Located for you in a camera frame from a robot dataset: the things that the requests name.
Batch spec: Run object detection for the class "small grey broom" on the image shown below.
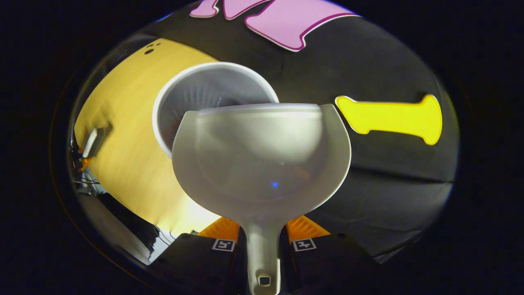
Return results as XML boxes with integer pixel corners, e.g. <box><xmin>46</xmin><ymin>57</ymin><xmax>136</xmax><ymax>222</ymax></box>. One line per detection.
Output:
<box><xmin>81</xmin><ymin>122</ymin><xmax>114</xmax><ymax>159</ymax></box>

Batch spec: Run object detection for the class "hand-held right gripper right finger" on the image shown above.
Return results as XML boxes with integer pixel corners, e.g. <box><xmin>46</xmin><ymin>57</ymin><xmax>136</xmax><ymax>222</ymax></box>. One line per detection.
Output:
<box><xmin>280</xmin><ymin>216</ymin><xmax>383</xmax><ymax>295</ymax></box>

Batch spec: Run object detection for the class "black backdrop cloth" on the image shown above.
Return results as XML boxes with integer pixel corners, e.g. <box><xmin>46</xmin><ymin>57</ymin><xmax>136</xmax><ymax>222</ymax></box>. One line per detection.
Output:
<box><xmin>135</xmin><ymin>0</ymin><xmax>460</xmax><ymax>263</ymax></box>

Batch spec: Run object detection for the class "grey white dustpan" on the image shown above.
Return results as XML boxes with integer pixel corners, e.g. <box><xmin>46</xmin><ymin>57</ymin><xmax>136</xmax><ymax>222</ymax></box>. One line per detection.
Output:
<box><xmin>172</xmin><ymin>103</ymin><xmax>352</xmax><ymax>295</ymax></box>

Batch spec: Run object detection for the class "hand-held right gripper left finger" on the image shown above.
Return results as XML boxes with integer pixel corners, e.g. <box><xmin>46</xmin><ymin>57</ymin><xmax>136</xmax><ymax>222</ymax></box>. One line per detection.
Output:
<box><xmin>148</xmin><ymin>217</ymin><xmax>248</xmax><ymax>295</ymax></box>

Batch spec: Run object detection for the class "white ribbed garbage bin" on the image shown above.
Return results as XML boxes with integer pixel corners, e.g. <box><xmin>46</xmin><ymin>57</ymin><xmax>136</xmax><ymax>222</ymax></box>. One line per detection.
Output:
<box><xmin>152</xmin><ymin>61</ymin><xmax>280</xmax><ymax>159</ymax></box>

